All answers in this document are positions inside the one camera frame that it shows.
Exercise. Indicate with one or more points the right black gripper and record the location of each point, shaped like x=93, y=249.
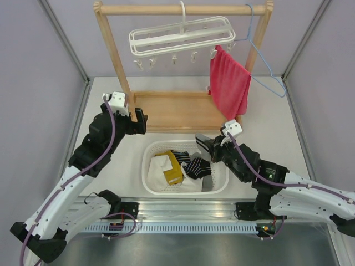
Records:
x=214, y=145

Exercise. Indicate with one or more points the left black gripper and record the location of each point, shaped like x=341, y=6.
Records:
x=139, y=127

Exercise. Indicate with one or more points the black white-striped sock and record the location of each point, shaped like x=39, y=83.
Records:
x=197, y=168
x=181, y=156

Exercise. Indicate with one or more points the white sock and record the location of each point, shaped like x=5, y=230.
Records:
x=155, y=179
x=189, y=185

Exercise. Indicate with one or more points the yellow bear sock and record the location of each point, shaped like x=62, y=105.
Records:
x=173, y=176

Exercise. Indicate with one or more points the white plastic clip hanger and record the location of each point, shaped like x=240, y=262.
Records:
x=184, y=36

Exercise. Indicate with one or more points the grey striped-cuff sock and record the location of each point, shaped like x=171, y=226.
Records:
x=203, y=148
x=207, y=184

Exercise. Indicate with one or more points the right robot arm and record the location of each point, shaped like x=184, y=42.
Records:
x=281, y=192

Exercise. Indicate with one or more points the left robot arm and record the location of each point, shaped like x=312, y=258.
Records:
x=48, y=231

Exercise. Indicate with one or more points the white perforated plastic basket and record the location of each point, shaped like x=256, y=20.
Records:
x=220, y=174

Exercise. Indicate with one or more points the wooden clothes rack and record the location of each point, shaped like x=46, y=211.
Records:
x=170, y=110

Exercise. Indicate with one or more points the pink towel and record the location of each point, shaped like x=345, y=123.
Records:
x=229, y=84

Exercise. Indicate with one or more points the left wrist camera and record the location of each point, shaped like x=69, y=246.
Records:
x=118, y=102

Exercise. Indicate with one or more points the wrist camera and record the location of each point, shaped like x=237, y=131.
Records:
x=230, y=131
x=118, y=102

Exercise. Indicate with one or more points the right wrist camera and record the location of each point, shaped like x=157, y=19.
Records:
x=230, y=131

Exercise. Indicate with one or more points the aluminium mounting rail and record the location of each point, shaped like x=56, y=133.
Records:
x=185, y=209

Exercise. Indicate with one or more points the left aluminium frame post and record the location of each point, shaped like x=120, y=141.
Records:
x=56, y=25

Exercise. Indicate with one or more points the aluminium frame post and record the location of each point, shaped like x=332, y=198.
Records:
x=56, y=25
x=320, y=12

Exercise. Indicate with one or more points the white slotted cable duct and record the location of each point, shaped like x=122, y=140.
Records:
x=165, y=227

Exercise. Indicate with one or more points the blue wire hanger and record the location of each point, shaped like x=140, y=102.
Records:
x=255, y=44

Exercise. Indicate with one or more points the right aluminium frame post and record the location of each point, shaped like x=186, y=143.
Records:
x=320, y=12

